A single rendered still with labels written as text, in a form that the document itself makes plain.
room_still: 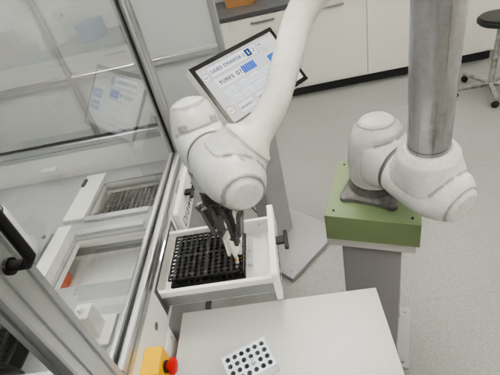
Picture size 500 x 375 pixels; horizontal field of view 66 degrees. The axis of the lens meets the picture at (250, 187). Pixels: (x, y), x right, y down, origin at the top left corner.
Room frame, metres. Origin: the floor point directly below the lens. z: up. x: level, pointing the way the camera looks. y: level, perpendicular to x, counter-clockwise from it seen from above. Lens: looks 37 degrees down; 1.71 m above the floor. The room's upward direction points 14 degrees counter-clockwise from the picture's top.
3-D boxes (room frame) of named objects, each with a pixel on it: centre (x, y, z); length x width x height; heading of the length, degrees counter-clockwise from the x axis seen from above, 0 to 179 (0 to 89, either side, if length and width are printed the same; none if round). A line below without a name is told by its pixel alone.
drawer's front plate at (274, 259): (0.80, -0.03, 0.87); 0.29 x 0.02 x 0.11; 172
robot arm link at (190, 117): (0.72, 0.08, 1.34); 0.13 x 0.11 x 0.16; 17
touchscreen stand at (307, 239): (1.69, -0.13, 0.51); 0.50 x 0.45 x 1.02; 37
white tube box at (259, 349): (0.52, 0.11, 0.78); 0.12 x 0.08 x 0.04; 104
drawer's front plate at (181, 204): (1.16, 0.25, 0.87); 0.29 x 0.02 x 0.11; 172
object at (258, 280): (0.83, 0.18, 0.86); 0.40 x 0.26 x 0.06; 82
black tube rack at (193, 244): (0.83, 0.17, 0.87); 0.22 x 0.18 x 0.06; 82
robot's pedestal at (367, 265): (0.96, -0.40, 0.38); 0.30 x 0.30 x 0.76; 62
